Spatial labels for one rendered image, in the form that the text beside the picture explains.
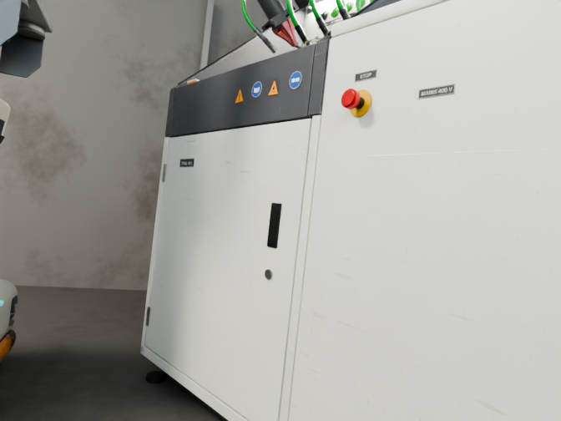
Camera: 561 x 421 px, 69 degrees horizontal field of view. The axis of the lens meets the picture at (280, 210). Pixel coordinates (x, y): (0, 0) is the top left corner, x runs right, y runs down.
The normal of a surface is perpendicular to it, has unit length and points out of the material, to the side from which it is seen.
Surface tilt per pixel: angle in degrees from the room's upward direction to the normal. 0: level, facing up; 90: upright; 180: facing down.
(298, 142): 90
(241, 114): 90
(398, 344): 90
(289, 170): 90
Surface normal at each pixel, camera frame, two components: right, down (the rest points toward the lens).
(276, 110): -0.73, -0.09
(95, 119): 0.34, 0.03
